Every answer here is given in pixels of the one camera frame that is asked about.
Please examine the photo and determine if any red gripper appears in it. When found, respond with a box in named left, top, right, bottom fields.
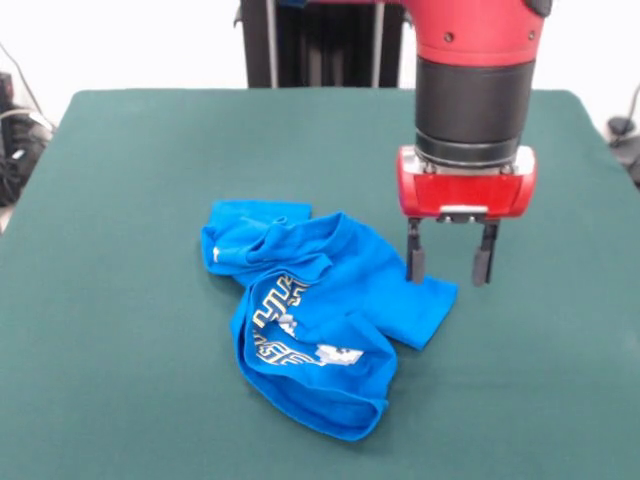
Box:
left=396, top=144, right=539, bottom=288

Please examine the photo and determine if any blue laundry item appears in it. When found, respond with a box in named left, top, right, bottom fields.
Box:
left=200, top=199, right=459, bottom=442

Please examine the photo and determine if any black floor device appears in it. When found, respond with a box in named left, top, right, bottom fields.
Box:
left=610, top=137, right=640, bottom=189

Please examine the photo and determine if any dark green table cloth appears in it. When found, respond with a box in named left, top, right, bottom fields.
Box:
left=0, top=87, right=640, bottom=480

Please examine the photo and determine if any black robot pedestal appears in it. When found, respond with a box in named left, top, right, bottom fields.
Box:
left=232, top=0, right=420, bottom=89

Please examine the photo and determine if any black equipment with cables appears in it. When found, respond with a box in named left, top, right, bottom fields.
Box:
left=0, top=72, right=55, bottom=207

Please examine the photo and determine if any grey cable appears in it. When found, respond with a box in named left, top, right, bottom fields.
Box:
left=0, top=42, right=56, bottom=134

